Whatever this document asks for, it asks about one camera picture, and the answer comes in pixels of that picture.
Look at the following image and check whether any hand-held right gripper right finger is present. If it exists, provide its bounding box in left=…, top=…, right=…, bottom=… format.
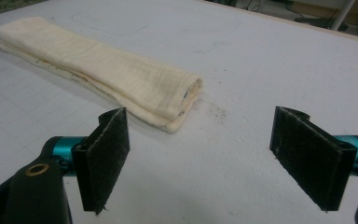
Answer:
left=268, top=105, right=358, bottom=212

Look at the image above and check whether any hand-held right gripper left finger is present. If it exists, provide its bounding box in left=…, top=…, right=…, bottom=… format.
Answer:
left=51, top=106, right=131, bottom=216

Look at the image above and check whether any cream cloth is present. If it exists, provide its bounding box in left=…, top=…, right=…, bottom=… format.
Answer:
left=0, top=16, right=203, bottom=134

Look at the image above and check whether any white grid mat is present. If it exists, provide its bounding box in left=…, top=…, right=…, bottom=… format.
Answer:
left=0, top=0, right=358, bottom=224

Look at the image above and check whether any white metal stand leg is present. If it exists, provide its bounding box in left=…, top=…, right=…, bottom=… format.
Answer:
left=330, top=0, right=356, bottom=32

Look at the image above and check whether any black cable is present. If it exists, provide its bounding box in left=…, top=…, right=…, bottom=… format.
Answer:
left=283, top=1, right=349, bottom=32

